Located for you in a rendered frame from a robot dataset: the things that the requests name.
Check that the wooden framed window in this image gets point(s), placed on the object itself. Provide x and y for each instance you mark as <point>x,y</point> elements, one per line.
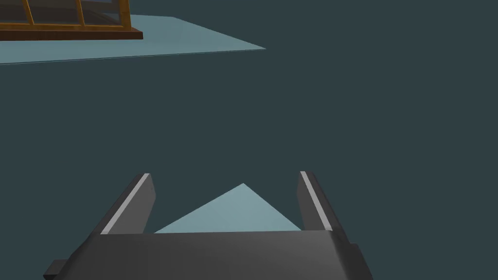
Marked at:
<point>70,21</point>

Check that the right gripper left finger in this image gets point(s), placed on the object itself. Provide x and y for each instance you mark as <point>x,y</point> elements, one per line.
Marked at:
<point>134,210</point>

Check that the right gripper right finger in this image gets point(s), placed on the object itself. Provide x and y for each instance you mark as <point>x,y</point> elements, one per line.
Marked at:
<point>316,208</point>

